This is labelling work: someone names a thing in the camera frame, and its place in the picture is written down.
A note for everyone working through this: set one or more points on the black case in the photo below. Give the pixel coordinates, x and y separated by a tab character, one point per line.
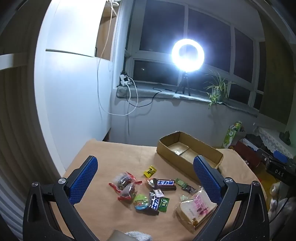
277	171

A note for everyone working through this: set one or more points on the white towel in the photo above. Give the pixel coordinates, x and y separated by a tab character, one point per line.
138	236

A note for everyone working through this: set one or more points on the potted spider plant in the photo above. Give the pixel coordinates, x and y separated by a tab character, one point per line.
217	91

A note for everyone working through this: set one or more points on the grey window sill pad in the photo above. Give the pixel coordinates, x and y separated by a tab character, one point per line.
148	93

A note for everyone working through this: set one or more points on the clear red-edged date packet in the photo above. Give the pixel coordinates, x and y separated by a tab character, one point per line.
128	192
123	180

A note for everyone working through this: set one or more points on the green printed bag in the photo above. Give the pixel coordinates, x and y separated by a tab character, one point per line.
230	134

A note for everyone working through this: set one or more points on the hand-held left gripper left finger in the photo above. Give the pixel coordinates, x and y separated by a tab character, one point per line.
84	178

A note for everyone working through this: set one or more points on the white lace cloth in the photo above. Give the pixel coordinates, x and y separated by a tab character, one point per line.
270	139

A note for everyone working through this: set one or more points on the cardboard box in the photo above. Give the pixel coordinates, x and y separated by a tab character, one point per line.
171	153

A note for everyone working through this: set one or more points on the orange snack packet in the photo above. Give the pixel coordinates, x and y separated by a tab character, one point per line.
147	181

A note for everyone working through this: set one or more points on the green snack packet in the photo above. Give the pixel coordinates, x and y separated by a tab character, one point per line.
163	204

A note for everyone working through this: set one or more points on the white cabinet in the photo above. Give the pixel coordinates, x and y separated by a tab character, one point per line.
69	92

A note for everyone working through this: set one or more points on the blue oblong case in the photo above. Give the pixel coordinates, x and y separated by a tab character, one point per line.
280	156

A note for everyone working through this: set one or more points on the dark green figurine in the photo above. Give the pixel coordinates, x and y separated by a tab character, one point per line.
285	138

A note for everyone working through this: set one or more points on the small white-label candy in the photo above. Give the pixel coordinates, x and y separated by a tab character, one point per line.
159	192

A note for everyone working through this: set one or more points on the yellow candy packet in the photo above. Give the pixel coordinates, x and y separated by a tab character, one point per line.
150	172

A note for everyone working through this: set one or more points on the small dark chocolate bar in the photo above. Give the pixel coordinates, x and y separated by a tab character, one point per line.
154	203

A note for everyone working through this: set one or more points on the pale green candy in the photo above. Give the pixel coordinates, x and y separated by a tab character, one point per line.
183	198

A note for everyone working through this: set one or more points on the window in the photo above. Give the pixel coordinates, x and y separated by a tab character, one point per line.
161	23

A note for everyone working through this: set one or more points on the bagged sliced bread sandwich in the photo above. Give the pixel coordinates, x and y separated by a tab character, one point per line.
194	208

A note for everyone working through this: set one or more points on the white power strip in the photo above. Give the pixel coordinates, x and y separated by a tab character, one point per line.
123	80

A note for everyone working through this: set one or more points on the dark red box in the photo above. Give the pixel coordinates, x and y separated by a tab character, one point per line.
248	153

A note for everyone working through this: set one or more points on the large dark chocolate bar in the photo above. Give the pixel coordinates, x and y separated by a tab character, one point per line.
165	183

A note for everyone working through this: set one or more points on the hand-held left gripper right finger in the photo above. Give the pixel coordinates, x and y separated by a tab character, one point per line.
205	178

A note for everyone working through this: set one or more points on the small dark candy packet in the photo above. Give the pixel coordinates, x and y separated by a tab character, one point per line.
189	188

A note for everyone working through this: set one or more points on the round green-lid jelly cup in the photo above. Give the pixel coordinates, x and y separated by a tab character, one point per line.
141	202

